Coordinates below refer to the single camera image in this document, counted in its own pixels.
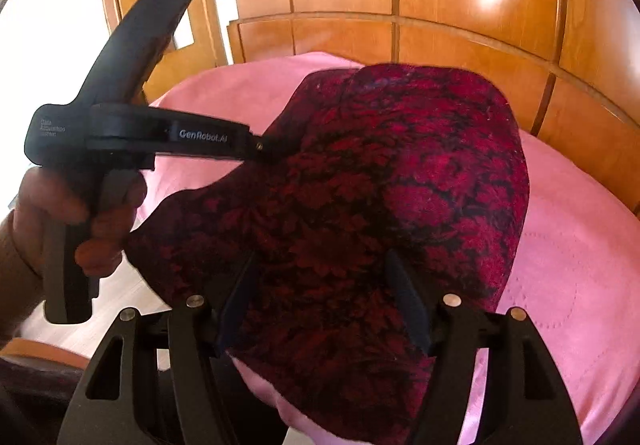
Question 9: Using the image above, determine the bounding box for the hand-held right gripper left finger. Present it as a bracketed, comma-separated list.
[56, 259, 260, 445]

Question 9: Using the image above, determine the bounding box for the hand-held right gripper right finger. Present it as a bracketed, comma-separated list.
[384, 249, 584, 445]

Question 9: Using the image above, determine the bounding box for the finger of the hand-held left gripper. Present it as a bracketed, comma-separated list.
[250, 132, 288, 164]

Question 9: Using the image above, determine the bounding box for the red floral garment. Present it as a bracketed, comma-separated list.
[124, 64, 532, 444]

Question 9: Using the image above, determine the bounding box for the person's left forearm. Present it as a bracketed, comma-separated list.
[0, 211, 46, 343]

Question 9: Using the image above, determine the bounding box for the person's left hand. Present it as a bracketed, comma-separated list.
[11, 167, 149, 280]

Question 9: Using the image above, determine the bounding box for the wooden door with window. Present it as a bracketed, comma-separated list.
[96, 0, 232, 106]

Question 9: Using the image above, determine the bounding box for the pink bed blanket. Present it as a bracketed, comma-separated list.
[134, 51, 640, 445]

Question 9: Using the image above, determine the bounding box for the wooden headboard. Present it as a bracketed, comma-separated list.
[226, 12, 640, 218]

